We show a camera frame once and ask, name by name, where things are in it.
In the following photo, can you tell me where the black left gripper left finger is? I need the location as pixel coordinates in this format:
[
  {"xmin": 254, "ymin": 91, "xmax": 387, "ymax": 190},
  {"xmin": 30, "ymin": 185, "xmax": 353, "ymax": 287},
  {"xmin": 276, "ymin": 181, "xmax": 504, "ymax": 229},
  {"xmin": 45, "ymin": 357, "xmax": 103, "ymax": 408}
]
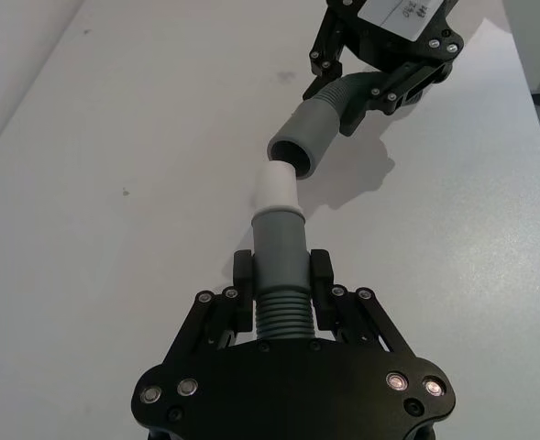
[{"xmin": 176, "ymin": 249, "xmax": 256, "ymax": 355}]

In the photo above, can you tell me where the grey corrugated hose white tip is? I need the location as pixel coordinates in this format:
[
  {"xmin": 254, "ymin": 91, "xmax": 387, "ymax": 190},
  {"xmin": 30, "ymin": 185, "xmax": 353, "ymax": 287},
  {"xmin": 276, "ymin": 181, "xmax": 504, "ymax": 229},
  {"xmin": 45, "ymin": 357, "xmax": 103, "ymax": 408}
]
[{"xmin": 249, "ymin": 159, "xmax": 319, "ymax": 343}]

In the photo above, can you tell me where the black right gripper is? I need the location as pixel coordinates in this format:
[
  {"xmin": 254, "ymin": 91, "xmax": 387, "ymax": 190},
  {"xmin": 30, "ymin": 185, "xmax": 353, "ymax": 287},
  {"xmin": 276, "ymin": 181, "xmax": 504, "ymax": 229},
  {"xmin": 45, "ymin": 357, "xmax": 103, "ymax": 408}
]
[{"xmin": 302, "ymin": 0, "xmax": 465, "ymax": 138}]

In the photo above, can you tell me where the grey corrugated hose wide cuff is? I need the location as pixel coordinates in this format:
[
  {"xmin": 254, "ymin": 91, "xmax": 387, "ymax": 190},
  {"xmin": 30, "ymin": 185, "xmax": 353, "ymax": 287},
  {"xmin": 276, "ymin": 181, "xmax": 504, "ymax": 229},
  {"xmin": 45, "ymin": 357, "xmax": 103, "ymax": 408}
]
[{"xmin": 266, "ymin": 71, "xmax": 424, "ymax": 182}]

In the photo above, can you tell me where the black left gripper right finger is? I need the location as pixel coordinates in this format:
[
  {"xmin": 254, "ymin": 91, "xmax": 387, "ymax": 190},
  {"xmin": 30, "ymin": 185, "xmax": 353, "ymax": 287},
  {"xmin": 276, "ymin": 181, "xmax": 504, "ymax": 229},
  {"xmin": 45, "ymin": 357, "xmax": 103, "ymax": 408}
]
[{"xmin": 308, "ymin": 248, "xmax": 407, "ymax": 355}]

